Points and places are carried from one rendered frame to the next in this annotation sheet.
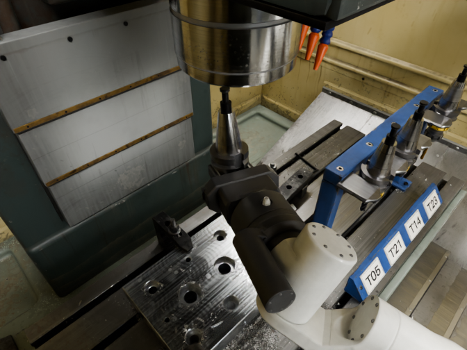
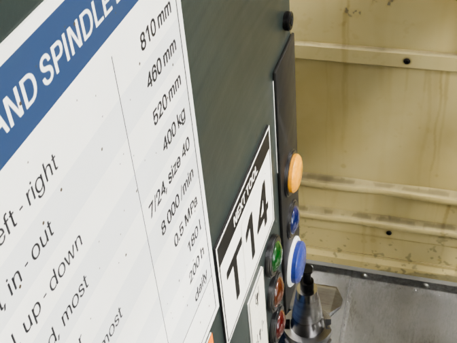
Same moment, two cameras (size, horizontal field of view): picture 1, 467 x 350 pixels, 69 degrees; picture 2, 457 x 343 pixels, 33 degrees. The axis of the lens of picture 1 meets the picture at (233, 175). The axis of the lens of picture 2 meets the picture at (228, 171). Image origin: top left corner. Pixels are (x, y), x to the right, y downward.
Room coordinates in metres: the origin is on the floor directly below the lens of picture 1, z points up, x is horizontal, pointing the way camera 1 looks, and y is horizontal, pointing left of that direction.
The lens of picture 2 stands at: (0.17, -0.16, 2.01)
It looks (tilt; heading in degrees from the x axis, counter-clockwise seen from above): 39 degrees down; 334
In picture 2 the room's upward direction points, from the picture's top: 6 degrees counter-clockwise
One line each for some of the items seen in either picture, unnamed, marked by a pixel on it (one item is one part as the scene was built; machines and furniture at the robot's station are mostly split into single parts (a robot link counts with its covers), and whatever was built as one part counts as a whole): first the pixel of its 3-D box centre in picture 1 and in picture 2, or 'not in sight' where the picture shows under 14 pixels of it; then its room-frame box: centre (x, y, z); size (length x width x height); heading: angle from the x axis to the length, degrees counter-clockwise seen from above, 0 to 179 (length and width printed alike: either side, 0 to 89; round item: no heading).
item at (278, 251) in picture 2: not in sight; (274, 256); (0.45, -0.33, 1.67); 0.02 x 0.01 x 0.02; 134
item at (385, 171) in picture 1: (383, 156); not in sight; (0.48, -0.28, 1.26); 0.04 x 0.04 x 0.07
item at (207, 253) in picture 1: (208, 285); not in sight; (0.38, 0.06, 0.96); 0.29 x 0.23 x 0.05; 134
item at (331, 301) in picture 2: (454, 102); (316, 299); (0.74, -0.56, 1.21); 0.07 x 0.05 x 0.01; 44
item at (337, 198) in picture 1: (321, 226); not in sight; (0.48, -0.20, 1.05); 0.10 x 0.05 x 0.30; 44
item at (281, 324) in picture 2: not in sight; (278, 324); (0.45, -0.33, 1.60); 0.02 x 0.01 x 0.02; 134
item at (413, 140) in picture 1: (411, 132); not in sight; (0.55, -0.36, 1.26); 0.04 x 0.04 x 0.07
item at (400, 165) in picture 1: (390, 162); not in sight; (0.52, -0.32, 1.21); 0.07 x 0.05 x 0.01; 44
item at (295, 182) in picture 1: (281, 200); not in sight; (0.67, -0.14, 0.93); 0.26 x 0.05 x 0.06; 139
